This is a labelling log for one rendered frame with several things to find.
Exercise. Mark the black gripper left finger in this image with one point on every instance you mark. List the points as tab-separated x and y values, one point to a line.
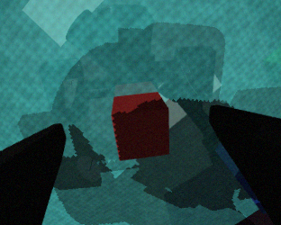
28	171

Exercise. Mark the blue cube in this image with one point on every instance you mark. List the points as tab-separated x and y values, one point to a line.
249	190

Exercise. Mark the red block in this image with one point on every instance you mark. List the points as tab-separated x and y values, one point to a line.
140	125

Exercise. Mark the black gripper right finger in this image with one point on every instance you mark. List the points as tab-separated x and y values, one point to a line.
253	141

